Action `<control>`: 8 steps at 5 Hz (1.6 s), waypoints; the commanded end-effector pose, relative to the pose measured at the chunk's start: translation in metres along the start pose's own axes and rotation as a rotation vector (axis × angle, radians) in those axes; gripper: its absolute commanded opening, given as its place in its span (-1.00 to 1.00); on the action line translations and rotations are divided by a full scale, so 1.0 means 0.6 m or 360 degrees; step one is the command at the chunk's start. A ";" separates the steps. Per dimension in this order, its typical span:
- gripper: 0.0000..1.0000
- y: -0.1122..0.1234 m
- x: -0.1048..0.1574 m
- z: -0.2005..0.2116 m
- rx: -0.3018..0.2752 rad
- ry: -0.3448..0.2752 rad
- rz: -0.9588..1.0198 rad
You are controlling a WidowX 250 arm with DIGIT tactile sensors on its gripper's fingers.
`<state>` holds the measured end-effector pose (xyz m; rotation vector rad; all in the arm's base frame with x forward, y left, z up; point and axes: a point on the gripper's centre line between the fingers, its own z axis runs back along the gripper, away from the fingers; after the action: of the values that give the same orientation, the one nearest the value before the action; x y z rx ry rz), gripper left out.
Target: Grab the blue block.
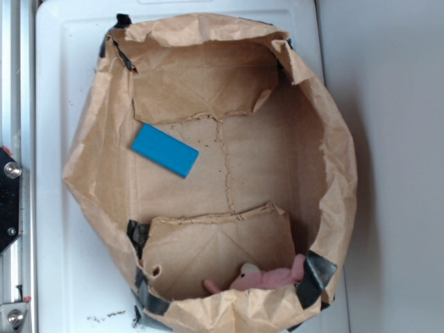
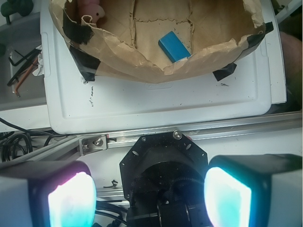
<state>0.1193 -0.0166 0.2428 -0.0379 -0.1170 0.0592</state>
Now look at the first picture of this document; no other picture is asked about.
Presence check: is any brown paper bag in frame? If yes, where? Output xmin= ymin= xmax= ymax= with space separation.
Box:
xmin=63 ymin=13 xmax=358 ymax=332

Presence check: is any black mounting bracket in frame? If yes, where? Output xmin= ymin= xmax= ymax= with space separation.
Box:
xmin=0 ymin=146 xmax=22 ymax=254

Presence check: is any white plastic tray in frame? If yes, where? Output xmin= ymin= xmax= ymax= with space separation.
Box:
xmin=34 ymin=0 xmax=352 ymax=333

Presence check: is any pink plush toy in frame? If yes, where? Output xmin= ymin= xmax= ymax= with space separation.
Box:
xmin=203 ymin=253 xmax=307 ymax=295

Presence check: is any silver corner bracket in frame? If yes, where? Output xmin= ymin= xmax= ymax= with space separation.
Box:
xmin=0 ymin=302 xmax=32 ymax=333

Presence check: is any blue rectangular block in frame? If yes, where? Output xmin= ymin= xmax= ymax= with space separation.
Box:
xmin=131 ymin=123 xmax=199 ymax=178

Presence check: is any aluminium frame rail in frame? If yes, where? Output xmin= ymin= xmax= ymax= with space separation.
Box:
xmin=1 ymin=1 xmax=38 ymax=332

